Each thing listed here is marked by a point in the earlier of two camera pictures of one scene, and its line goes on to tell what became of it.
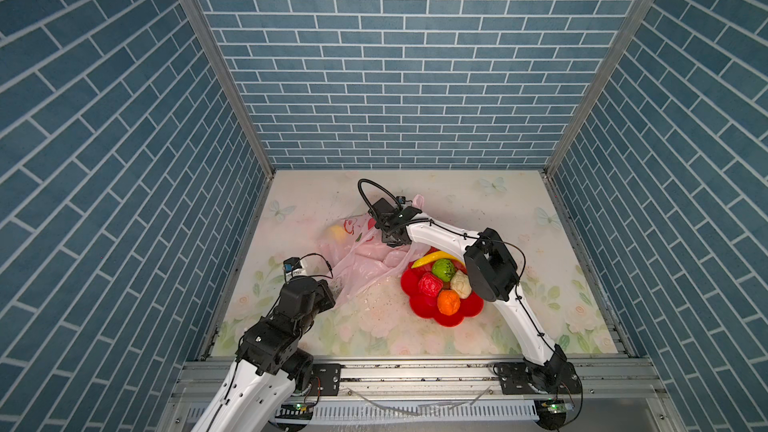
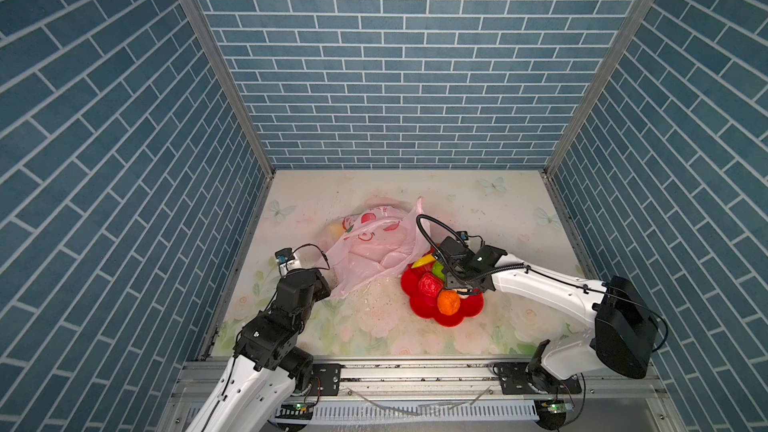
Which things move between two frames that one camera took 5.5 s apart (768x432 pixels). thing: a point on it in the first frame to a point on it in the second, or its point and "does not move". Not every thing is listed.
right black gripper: (385, 237) to (448, 279)
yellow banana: (432, 257) does not move
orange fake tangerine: (448, 301) does not move
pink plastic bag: (353, 252) does not move
